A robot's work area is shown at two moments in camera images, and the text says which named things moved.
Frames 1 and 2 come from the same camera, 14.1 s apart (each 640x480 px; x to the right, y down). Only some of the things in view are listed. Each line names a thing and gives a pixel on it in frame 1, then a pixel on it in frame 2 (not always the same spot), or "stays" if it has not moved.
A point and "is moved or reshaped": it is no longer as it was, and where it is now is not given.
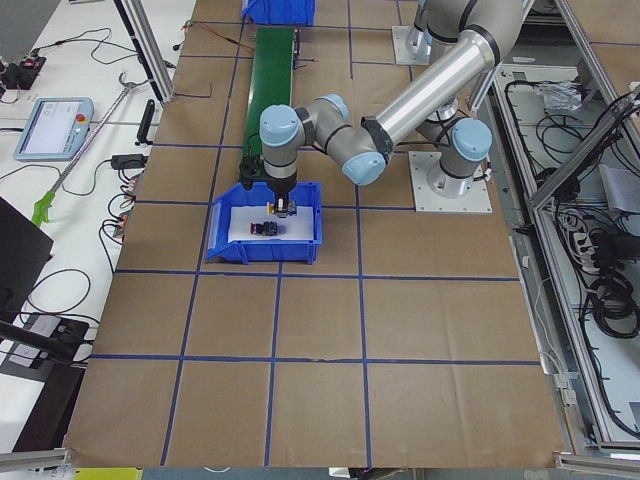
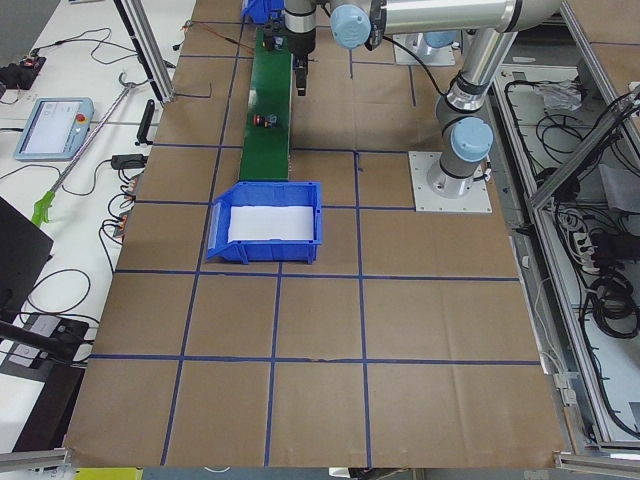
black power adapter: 128,161 stays
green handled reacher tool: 43,208 stays
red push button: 267,228 is moved or reshaped
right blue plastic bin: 280,12 stays
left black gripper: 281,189 to 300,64
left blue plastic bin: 219,248 stays
